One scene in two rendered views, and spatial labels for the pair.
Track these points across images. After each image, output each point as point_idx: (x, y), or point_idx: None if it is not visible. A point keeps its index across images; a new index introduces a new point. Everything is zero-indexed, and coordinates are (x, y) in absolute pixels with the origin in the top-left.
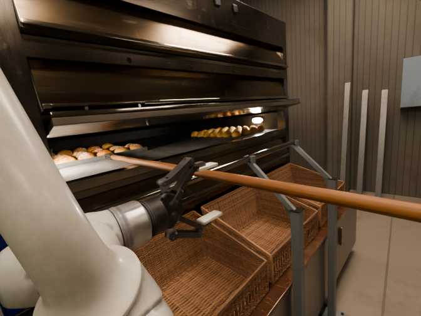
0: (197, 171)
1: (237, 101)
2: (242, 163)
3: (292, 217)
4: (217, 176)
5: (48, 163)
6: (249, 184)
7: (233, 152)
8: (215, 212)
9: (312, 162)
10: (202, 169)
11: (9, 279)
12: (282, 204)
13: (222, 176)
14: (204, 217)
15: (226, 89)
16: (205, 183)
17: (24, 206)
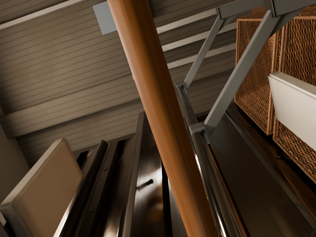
0: (10, 208)
1: (124, 192)
2: (202, 143)
3: (288, 5)
4: (172, 160)
5: None
6: (135, 22)
7: (226, 185)
8: (280, 106)
9: (203, 51)
10: (21, 185)
11: None
12: (267, 37)
13: (161, 138)
14: (315, 136)
15: (116, 217)
16: (298, 230)
17: None
